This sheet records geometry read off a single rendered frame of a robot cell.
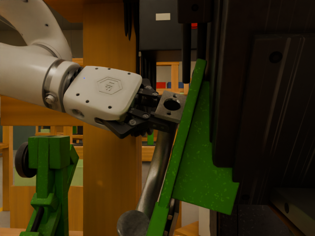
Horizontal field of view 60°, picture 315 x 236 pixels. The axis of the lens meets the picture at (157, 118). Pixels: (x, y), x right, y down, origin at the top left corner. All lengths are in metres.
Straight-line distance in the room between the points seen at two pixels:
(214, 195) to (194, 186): 0.02
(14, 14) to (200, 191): 0.42
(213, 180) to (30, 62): 0.32
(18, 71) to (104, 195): 0.40
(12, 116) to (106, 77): 0.52
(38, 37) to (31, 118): 0.38
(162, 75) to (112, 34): 9.78
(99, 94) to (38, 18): 0.20
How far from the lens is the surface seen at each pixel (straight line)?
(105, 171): 0.72
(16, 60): 0.48
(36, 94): 0.46
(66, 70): 0.44
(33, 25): 0.55
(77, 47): 11.20
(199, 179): 0.32
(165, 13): 0.61
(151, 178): 0.48
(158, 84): 7.36
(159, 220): 0.31
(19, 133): 11.74
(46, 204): 0.60
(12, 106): 0.92
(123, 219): 0.33
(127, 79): 0.44
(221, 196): 0.33
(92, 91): 0.42
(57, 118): 0.85
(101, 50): 0.73
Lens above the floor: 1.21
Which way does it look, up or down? level
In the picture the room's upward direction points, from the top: straight up
